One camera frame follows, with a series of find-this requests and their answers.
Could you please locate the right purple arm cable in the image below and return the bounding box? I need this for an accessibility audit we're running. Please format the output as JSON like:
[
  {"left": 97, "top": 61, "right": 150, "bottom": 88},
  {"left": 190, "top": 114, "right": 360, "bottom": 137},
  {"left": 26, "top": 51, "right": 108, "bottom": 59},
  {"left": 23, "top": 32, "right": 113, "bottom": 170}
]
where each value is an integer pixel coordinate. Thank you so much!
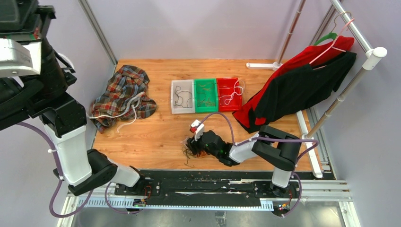
[{"left": 197, "top": 112, "right": 320, "bottom": 176}]

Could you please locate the white bin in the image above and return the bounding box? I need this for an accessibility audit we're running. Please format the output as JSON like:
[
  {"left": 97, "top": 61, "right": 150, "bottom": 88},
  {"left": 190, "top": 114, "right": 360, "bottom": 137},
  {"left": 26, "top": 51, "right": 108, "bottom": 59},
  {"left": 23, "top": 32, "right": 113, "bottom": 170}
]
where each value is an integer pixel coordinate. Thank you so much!
[{"left": 170, "top": 79, "right": 195, "bottom": 114}]

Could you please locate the clothes rack metal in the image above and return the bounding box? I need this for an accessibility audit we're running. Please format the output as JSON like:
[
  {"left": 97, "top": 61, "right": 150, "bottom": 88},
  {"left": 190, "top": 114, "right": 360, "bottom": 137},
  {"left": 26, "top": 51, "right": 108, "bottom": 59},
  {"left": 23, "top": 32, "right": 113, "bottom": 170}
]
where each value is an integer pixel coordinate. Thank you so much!
[{"left": 245, "top": 0, "right": 388, "bottom": 179}]

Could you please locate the orange cable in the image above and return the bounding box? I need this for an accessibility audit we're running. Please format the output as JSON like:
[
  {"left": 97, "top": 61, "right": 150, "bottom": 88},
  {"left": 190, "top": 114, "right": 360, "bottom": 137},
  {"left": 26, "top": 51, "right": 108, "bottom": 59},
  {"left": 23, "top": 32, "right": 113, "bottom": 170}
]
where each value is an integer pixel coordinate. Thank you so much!
[{"left": 195, "top": 81, "right": 218, "bottom": 107}]

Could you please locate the black cable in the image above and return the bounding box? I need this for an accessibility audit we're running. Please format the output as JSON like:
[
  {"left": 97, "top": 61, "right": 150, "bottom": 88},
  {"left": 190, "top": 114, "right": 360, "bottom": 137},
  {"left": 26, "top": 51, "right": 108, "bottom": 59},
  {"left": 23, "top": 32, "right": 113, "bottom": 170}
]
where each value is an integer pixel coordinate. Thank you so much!
[{"left": 174, "top": 86, "right": 193, "bottom": 109}]

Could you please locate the cable pile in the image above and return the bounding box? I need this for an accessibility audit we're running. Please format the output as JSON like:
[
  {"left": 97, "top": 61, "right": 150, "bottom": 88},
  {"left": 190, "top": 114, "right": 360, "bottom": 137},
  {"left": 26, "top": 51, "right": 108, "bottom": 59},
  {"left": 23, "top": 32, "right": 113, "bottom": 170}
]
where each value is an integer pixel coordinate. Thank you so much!
[{"left": 182, "top": 139, "right": 209, "bottom": 168}]

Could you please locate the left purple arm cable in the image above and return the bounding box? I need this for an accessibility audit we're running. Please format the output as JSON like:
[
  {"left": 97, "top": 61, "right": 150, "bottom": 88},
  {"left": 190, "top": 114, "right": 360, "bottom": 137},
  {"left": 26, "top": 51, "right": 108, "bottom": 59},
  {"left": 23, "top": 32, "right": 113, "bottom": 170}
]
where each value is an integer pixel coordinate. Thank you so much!
[{"left": 16, "top": 121, "right": 95, "bottom": 218}]

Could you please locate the black garment on hanger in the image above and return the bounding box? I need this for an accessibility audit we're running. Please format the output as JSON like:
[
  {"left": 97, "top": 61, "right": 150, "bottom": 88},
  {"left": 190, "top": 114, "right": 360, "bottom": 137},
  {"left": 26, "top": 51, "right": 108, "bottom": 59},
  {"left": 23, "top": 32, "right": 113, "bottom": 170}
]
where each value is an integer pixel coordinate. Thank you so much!
[{"left": 241, "top": 52, "right": 357, "bottom": 133}]

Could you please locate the pink hanger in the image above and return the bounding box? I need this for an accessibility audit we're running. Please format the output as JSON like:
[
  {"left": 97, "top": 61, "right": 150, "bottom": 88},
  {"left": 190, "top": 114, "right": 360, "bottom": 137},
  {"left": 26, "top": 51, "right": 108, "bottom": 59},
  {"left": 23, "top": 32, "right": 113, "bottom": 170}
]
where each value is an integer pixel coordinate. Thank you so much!
[{"left": 309, "top": 11, "right": 354, "bottom": 65}]

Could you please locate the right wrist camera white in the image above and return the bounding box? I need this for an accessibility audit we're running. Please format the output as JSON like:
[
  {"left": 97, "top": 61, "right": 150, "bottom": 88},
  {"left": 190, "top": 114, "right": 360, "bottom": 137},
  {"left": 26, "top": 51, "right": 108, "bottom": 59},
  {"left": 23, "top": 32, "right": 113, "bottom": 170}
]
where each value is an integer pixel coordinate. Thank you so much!
[{"left": 190, "top": 119, "right": 204, "bottom": 141}]

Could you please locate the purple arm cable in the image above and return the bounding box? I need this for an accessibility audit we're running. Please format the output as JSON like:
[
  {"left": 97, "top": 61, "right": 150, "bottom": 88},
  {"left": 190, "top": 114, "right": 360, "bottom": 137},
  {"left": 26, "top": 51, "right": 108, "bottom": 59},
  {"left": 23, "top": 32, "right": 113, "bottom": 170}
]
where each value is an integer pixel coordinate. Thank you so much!
[
  {"left": 197, "top": 112, "right": 320, "bottom": 176},
  {"left": 16, "top": 121, "right": 95, "bottom": 218}
]

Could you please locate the green hanger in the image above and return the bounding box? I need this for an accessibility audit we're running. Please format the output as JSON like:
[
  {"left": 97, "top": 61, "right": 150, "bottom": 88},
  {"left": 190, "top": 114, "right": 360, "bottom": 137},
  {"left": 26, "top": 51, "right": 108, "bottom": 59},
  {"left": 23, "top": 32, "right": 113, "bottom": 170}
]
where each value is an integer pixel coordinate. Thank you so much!
[{"left": 313, "top": 32, "right": 338, "bottom": 46}]

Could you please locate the plaid cloth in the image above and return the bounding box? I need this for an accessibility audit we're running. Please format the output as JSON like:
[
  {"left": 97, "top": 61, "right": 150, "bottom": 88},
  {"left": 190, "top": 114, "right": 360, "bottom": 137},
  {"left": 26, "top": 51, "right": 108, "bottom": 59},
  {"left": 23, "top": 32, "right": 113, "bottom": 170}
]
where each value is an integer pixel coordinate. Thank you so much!
[{"left": 88, "top": 65, "right": 158, "bottom": 133}]

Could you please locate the red bin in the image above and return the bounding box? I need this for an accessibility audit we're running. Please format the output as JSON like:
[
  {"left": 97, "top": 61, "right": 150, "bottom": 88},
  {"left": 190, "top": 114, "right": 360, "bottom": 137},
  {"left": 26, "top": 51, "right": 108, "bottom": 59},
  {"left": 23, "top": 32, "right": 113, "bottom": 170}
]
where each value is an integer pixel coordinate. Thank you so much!
[{"left": 216, "top": 77, "right": 244, "bottom": 112}]

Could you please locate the red garment on hanger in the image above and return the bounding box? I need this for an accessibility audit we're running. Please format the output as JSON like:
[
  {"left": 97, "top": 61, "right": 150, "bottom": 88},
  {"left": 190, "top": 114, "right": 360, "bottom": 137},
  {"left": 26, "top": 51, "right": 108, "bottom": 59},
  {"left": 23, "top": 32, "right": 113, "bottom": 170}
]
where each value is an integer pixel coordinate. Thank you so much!
[{"left": 233, "top": 35, "right": 355, "bottom": 133}]

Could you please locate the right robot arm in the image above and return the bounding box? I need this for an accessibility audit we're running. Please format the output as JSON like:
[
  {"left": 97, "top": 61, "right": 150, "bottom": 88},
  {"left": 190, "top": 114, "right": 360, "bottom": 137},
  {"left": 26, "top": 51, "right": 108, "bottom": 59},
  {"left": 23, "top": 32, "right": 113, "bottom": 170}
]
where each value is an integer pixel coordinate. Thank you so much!
[{"left": 186, "top": 125, "right": 302, "bottom": 197}]

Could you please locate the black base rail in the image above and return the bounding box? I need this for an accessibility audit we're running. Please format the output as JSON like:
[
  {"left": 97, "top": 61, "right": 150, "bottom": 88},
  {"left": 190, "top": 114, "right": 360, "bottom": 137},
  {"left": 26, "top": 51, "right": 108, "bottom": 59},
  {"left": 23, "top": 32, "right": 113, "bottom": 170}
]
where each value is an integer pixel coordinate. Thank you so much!
[{"left": 114, "top": 170, "right": 301, "bottom": 208}]

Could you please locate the green bin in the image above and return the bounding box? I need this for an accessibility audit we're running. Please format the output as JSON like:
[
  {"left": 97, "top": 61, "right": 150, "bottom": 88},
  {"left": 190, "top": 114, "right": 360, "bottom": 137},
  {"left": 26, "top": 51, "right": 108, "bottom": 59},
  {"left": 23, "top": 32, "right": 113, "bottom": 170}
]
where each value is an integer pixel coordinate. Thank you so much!
[{"left": 194, "top": 79, "right": 218, "bottom": 113}]

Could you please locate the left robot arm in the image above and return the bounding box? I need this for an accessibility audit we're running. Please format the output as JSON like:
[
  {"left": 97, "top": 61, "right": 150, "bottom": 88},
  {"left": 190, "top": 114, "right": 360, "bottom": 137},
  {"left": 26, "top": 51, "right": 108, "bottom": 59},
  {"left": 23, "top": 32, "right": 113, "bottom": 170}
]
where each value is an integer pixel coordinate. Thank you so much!
[{"left": 0, "top": 0, "right": 145, "bottom": 196}]

